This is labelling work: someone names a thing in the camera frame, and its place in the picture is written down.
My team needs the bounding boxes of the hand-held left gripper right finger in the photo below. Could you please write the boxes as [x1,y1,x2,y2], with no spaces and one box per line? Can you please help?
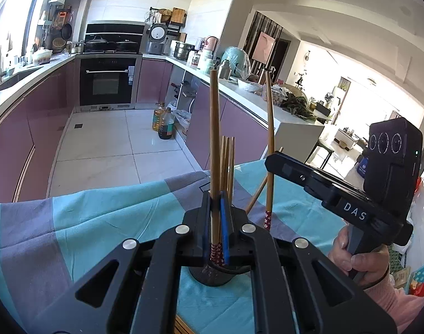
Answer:
[219,195,398,334]

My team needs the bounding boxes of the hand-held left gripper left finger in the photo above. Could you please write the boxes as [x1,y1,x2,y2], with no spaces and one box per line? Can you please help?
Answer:
[24,191,220,334]

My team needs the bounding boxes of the leafy green vegetables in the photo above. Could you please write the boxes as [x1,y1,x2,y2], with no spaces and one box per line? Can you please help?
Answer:
[280,92,317,121]

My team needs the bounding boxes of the black bar stool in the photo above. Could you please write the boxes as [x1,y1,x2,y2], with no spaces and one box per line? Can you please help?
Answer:
[304,138,334,171]

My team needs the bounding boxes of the stainless steel stock pot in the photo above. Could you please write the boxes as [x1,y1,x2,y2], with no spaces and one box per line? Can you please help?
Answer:
[173,41,195,60]

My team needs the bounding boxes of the black wok with lid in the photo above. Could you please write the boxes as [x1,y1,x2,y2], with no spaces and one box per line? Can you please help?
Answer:
[115,39,138,52]
[85,36,108,52]

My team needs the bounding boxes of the large kitchen window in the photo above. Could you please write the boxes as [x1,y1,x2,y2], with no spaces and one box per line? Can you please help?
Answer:
[0,0,49,70]

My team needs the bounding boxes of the pink base cabinets with sink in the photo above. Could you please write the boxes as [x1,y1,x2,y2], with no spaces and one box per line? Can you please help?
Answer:
[0,54,77,204]

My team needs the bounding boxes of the white casserole pot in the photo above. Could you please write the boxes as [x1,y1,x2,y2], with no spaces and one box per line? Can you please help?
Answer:
[31,47,53,65]

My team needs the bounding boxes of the black wall rack with boards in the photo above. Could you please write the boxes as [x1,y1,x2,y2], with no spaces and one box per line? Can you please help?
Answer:
[149,7,186,30]

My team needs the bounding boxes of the person's right hand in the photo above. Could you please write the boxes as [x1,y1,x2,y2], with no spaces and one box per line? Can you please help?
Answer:
[328,224,390,289]

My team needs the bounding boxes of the person's right forearm pink sleeve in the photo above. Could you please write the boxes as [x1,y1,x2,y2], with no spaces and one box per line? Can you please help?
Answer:
[365,268,424,334]

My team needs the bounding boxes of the pink base cabinets white counter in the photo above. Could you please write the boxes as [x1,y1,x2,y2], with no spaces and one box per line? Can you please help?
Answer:
[135,53,326,171]

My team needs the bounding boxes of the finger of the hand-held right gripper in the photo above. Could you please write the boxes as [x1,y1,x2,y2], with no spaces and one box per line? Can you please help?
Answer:
[265,152,368,205]

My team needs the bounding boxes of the dark cooking oil bottle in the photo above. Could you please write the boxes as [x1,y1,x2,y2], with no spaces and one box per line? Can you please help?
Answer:
[158,107,175,140]

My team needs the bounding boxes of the pink wall painting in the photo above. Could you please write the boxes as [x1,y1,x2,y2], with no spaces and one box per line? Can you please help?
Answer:
[252,31,276,65]

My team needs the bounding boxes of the black built-in oven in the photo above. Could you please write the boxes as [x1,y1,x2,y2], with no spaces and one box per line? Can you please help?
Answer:
[75,56,143,110]

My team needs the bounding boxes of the green appliance under plastic cover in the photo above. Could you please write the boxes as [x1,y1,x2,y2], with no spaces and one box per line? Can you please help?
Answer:
[221,46,251,79]

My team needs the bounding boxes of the grey rice cooker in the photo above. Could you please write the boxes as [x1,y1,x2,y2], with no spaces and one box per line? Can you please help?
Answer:
[144,23,169,56]

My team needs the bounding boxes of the black range hood panel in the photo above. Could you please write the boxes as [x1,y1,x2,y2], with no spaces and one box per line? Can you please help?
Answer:
[84,23,145,53]

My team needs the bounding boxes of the white bowl with plastic wrap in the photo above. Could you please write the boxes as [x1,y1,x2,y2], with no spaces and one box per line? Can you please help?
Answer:
[238,77,261,93]

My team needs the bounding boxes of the black mesh utensil holder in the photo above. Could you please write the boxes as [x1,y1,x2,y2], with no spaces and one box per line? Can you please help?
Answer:
[188,181,256,288]

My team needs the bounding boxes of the yellow cooking oil bottle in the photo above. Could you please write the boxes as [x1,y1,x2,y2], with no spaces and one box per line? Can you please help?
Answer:
[152,103,166,132]

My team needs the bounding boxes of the teal and grey striped tablecloth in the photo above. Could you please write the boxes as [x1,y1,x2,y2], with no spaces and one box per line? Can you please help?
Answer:
[0,156,341,334]

